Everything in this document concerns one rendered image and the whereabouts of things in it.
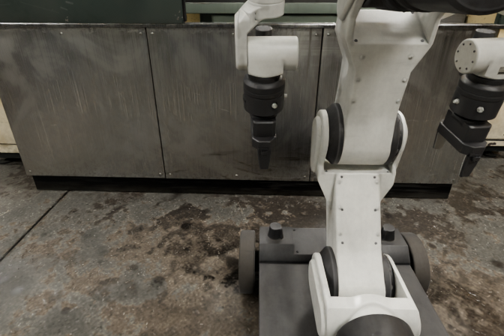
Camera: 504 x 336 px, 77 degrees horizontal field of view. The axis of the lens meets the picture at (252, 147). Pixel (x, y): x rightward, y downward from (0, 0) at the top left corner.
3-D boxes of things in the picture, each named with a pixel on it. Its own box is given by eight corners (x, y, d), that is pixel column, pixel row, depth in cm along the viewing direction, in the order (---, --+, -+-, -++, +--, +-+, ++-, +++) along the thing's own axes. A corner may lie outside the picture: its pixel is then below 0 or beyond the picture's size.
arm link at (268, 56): (295, 100, 65) (301, 46, 58) (242, 100, 65) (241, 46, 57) (289, 74, 74) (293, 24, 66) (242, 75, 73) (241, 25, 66)
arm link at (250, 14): (281, 76, 63) (286, 4, 54) (236, 76, 63) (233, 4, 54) (279, 61, 68) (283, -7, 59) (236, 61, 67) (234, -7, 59)
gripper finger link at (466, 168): (455, 175, 73) (466, 153, 69) (469, 174, 73) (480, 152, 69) (460, 180, 71) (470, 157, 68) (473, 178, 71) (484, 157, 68)
